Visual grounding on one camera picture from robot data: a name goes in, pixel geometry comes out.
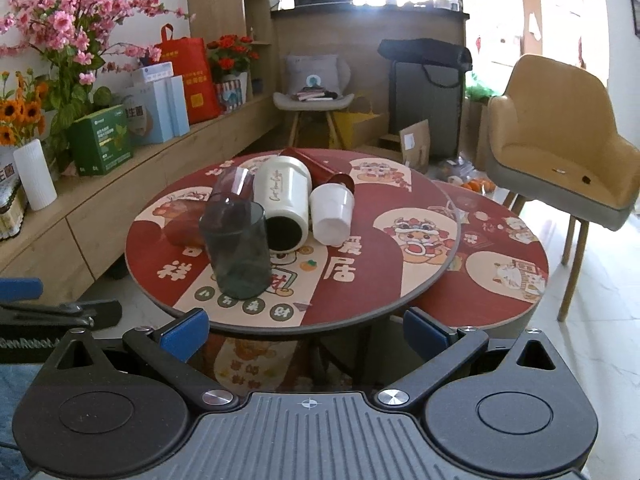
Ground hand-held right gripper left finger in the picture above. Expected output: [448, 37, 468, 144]
[50, 308, 241, 413]

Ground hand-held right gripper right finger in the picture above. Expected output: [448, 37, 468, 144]
[377, 307, 571, 411]

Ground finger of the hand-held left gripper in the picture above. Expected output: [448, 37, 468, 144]
[0, 277, 123, 332]

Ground dark green transparent cup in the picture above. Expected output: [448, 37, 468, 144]
[199, 199, 274, 302]

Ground red-brown translucent cup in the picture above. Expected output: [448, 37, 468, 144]
[162, 197, 211, 247]

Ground small white cup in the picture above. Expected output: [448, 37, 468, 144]
[308, 183, 356, 247]

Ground clear translucent cup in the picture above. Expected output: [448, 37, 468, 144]
[212, 166, 254, 207]

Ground large cream cup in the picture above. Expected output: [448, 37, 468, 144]
[252, 155, 314, 252]

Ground dark red cup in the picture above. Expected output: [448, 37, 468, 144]
[278, 147, 357, 196]

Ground blue denim trouser leg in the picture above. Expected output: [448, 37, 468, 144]
[0, 360, 48, 453]

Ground large round red printed table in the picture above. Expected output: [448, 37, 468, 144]
[125, 147, 462, 337]

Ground small round red printed table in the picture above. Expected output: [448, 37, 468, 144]
[395, 179, 551, 332]

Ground low wooden cabinet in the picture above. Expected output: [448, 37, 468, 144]
[0, 91, 282, 306]

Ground white ribbed vase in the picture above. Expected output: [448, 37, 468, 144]
[12, 138, 58, 212]

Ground clear plastic bag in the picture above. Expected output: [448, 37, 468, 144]
[434, 156, 483, 187]

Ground green box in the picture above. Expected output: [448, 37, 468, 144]
[67, 104, 135, 177]

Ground sunflower bouquet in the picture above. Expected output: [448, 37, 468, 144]
[0, 71, 50, 150]

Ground cardboard box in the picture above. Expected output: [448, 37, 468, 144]
[398, 119, 432, 169]

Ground yellow paper bag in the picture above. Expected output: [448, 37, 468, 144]
[332, 94, 385, 150]

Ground yellow armchair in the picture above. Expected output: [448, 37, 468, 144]
[484, 53, 640, 322]

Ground white and blue box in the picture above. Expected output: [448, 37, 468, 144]
[121, 60, 177, 144]

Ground black bag on case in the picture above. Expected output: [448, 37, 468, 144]
[388, 57, 465, 159]

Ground light blue box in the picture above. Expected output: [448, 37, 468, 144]
[167, 74, 191, 137]

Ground green plastic bag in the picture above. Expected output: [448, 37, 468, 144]
[464, 71, 503, 105]

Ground grey chair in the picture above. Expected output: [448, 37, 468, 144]
[272, 54, 357, 150]

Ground red shopping bag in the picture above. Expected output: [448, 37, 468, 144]
[156, 24, 222, 126]

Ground stack of books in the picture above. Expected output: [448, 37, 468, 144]
[295, 87, 342, 104]

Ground red flower pot plant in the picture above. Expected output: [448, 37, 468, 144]
[205, 34, 257, 114]

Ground pink blossom branches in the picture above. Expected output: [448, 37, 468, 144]
[0, 0, 197, 111]

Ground grey cushion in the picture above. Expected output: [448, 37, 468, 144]
[285, 54, 342, 98]

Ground wooden counter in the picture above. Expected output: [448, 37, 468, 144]
[270, 2, 472, 153]

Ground wooden shelf unit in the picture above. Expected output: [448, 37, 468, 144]
[184, 0, 277, 97]

